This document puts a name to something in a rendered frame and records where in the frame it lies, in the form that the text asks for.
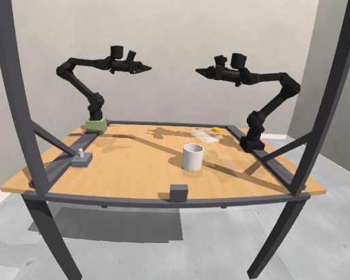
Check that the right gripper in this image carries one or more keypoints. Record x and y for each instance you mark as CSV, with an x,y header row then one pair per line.
x,y
211,72

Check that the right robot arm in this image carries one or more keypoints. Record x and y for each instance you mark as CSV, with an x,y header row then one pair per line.
x,y
242,75

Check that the grey mug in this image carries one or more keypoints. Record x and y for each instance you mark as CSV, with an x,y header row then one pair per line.
x,y
192,161

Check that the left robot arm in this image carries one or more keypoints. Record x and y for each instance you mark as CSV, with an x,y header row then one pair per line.
x,y
96,100

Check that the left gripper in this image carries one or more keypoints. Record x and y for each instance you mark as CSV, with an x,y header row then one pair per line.
x,y
134,68

